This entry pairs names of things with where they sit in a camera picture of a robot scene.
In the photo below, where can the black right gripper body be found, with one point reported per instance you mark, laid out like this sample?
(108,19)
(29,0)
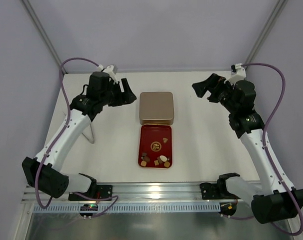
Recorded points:
(215,90)

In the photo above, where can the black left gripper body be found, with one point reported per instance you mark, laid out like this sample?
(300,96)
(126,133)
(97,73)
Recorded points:
(119,92)

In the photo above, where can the gold tin lid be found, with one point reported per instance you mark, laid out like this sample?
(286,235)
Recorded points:
(156,106)

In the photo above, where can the gold square tin box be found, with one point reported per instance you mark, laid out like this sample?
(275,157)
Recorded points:
(156,121)

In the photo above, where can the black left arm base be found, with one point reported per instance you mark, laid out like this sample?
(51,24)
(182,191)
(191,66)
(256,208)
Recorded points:
(98,192)

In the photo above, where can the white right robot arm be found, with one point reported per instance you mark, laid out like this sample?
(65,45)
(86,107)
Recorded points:
(277,198)

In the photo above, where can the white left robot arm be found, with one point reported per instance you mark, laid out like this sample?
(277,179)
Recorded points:
(43,172)

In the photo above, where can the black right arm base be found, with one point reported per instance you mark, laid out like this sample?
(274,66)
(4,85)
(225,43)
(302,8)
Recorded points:
(214,191)

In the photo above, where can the caramel block chocolate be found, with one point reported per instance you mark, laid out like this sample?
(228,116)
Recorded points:
(143,163)

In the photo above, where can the red rectangular tray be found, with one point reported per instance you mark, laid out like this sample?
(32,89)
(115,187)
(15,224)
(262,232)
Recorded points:
(151,142)

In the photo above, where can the aluminium front rail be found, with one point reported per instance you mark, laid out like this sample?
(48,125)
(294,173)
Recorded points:
(138,191)

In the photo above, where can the slotted cable duct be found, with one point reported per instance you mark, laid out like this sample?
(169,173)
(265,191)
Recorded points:
(132,207)

